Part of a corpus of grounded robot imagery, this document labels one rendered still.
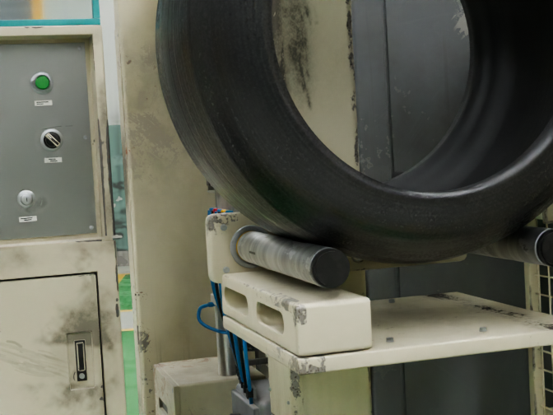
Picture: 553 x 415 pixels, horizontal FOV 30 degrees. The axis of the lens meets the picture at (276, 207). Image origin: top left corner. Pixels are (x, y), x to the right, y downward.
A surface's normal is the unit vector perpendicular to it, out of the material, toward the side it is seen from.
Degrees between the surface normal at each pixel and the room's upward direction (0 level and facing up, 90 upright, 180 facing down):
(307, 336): 90
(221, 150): 117
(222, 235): 90
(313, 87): 90
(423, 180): 81
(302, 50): 90
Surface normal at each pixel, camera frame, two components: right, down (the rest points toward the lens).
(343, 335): 0.28, 0.04
